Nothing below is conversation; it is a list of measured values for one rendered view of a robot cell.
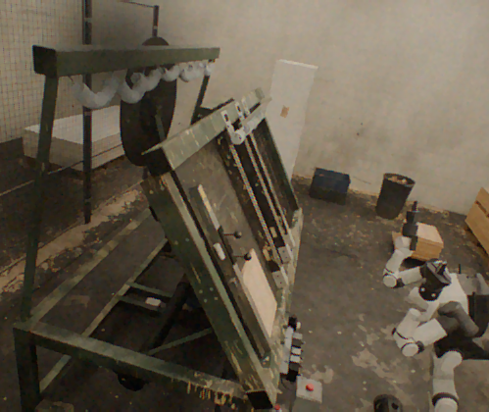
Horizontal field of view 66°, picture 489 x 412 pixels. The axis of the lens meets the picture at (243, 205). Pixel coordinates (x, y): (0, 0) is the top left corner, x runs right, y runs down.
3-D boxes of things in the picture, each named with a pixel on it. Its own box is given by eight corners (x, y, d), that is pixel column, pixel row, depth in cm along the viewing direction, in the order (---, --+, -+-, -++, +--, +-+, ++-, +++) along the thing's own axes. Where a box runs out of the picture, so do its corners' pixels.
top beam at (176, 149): (151, 179, 143) (173, 171, 139) (139, 154, 140) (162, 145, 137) (255, 101, 341) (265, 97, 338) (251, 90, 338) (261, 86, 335)
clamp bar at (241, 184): (277, 289, 246) (312, 283, 238) (205, 119, 212) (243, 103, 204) (278, 282, 255) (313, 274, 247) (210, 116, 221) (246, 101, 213)
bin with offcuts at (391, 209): (404, 224, 609) (418, 187, 582) (371, 215, 617) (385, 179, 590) (400, 211, 655) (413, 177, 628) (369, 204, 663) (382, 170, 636)
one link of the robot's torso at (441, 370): (451, 392, 235) (460, 334, 218) (459, 417, 219) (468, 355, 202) (424, 389, 239) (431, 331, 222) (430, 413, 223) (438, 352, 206)
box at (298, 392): (312, 428, 177) (321, 402, 169) (287, 420, 178) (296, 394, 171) (313, 406, 188) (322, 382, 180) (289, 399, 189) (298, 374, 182)
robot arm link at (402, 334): (402, 307, 183) (384, 336, 191) (412, 323, 174) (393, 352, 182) (420, 311, 185) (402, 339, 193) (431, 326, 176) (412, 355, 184)
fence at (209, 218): (264, 351, 198) (271, 350, 196) (189, 190, 170) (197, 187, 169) (266, 344, 202) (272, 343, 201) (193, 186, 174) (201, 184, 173)
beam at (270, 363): (253, 410, 180) (274, 408, 177) (244, 392, 177) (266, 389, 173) (293, 219, 379) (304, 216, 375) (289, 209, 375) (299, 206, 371)
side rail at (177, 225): (244, 391, 177) (266, 388, 173) (138, 182, 145) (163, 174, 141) (247, 382, 182) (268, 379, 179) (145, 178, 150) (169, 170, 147)
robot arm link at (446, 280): (439, 285, 156) (429, 303, 164) (458, 281, 159) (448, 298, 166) (419, 264, 166) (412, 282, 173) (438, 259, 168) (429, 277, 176)
